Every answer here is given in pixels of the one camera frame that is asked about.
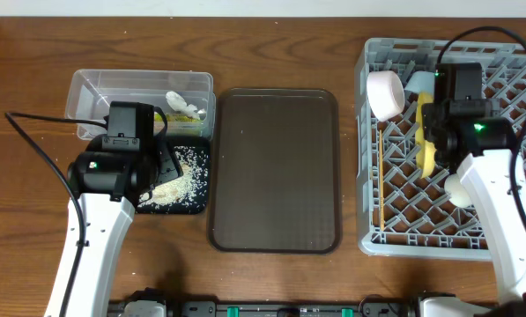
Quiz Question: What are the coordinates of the light blue bowl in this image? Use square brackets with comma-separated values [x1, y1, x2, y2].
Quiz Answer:
[404, 70, 435, 95]

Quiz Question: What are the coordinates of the green snack wrapper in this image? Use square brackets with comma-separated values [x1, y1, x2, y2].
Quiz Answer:
[154, 113, 200, 122]

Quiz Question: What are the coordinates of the white tissue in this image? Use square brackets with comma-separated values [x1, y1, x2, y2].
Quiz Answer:
[166, 91, 206, 120]

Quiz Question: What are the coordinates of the yellow plate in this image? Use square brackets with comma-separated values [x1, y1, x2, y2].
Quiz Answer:
[415, 92, 436, 179]

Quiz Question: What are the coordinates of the pile of rice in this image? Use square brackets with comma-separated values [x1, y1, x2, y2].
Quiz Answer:
[137, 146, 210, 215]

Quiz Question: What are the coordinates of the wooden chopstick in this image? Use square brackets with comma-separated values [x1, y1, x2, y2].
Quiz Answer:
[378, 129, 385, 232]

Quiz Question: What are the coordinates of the white cup green inside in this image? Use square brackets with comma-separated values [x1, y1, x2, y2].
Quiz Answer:
[444, 173, 472, 208]

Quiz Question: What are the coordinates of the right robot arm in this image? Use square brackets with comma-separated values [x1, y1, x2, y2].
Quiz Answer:
[419, 63, 526, 316]

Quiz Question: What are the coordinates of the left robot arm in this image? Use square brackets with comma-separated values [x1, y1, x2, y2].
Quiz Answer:
[45, 101, 183, 316]

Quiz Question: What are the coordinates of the clear plastic waste bin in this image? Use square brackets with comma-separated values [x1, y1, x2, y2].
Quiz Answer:
[65, 70, 216, 139]

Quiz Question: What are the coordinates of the black waste tray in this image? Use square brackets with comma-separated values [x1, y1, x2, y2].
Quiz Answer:
[85, 134, 211, 216]

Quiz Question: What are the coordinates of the grey dishwasher rack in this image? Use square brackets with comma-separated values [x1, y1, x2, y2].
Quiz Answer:
[355, 38, 526, 262]

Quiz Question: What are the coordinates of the brown serving tray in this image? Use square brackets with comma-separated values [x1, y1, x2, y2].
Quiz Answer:
[208, 88, 342, 254]

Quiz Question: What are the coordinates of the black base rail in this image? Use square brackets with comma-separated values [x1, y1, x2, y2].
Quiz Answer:
[106, 288, 491, 317]

